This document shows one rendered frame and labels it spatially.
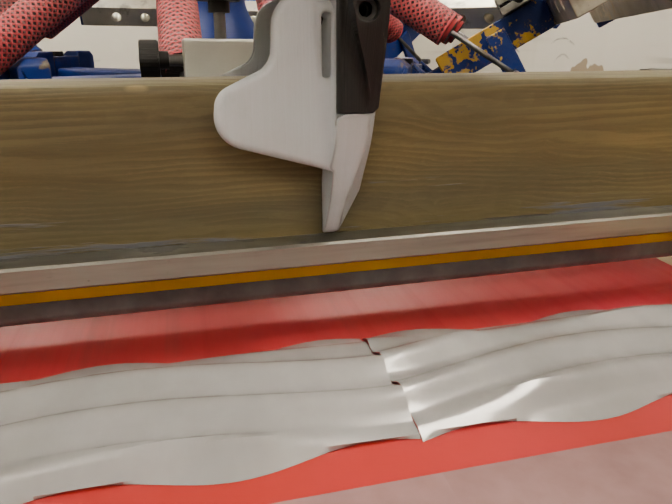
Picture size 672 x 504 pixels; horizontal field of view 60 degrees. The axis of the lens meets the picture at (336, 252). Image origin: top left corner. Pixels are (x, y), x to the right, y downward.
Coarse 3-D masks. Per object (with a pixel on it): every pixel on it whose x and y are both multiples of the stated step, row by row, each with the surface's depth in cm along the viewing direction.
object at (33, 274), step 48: (240, 240) 25; (288, 240) 25; (336, 240) 25; (384, 240) 25; (432, 240) 25; (480, 240) 26; (528, 240) 27; (576, 240) 27; (0, 288) 22; (48, 288) 22
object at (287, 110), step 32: (288, 0) 21; (320, 0) 21; (288, 32) 21; (320, 32) 21; (288, 64) 21; (320, 64) 22; (224, 96) 21; (256, 96) 21; (288, 96) 22; (320, 96) 22; (224, 128) 21; (256, 128) 22; (288, 128) 22; (320, 128) 22; (352, 128) 22; (288, 160) 22; (320, 160) 22; (352, 160) 22; (352, 192) 24
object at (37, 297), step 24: (600, 240) 31; (624, 240) 31; (648, 240) 32; (336, 264) 27; (360, 264) 28; (384, 264) 28; (408, 264) 28; (96, 288) 25; (120, 288) 25; (144, 288) 25; (168, 288) 26
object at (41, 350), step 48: (0, 336) 25; (48, 336) 25; (96, 336) 25; (144, 336) 26; (192, 336) 26; (240, 336) 26; (288, 336) 26; (336, 336) 26; (288, 480) 17; (336, 480) 17; (384, 480) 17; (432, 480) 17
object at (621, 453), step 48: (384, 288) 31; (432, 288) 31; (480, 288) 31; (528, 288) 31; (576, 288) 31; (624, 288) 31; (480, 432) 20; (528, 432) 20; (576, 432) 20; (624, 432) 20; (480, 480) 17; (528, 480) 17; (576, 480) 17; (624, 480) 17
